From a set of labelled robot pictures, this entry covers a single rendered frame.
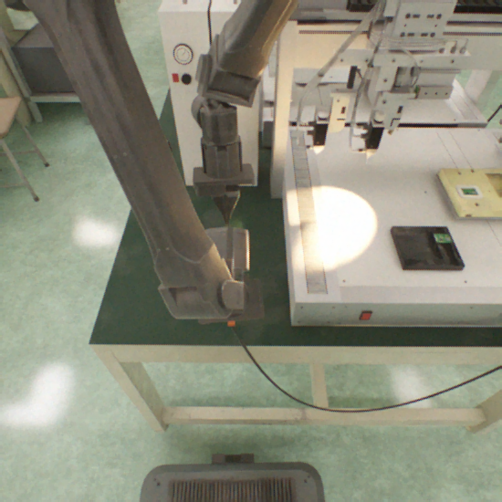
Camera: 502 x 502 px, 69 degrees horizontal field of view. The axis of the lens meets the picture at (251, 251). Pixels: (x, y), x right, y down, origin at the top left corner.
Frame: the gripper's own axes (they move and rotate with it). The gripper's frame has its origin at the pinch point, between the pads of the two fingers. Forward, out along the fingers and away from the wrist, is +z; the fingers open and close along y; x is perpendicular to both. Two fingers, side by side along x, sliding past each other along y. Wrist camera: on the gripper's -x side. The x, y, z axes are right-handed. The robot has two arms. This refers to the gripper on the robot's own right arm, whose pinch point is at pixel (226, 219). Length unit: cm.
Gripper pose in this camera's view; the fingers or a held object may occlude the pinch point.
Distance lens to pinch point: 67.9
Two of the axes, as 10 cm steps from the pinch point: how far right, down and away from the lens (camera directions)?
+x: 1.1, 5.7, -8.2
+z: 0.3, 8.2, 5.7
